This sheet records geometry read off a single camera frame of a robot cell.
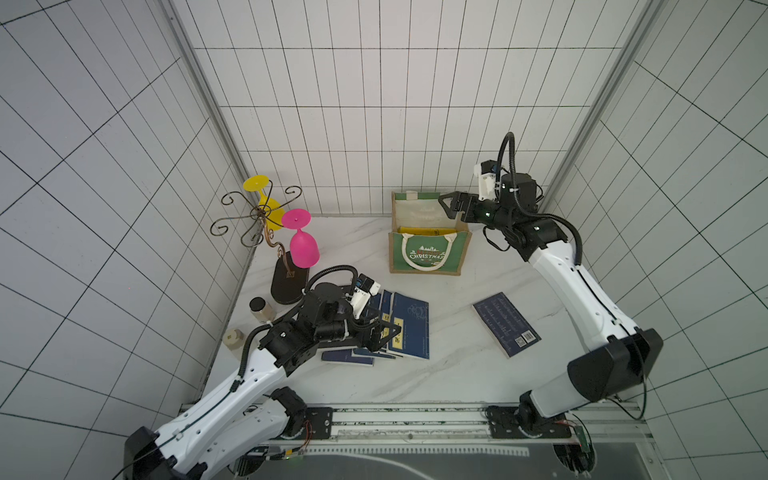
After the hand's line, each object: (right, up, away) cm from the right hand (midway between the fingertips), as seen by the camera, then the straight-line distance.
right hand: (456, 193), depth 76 cm
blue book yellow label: (-18, -35, +12) cm, 41 cm away
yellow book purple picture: (-4, -9, +30) cm, 32 cm away
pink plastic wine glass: (-42, -15, +6) cm, 45 cm away
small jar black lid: (-55, -32, +8) cm, 64 cm away
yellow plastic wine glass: (-50, -4, +4) cm, 50 cm away
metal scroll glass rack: (-51, -27, +21) cm, 61 cm away
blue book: (-10, -36, +14) cm, 40 cm away
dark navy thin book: (+19, -38, +13) cm, 44 cm away
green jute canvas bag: (-7, -12, +12) cm, 18 cm away
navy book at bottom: (-30, -45, +5) cm, 54 cm away
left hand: (-19, -33, -6) cm, 39 cm away
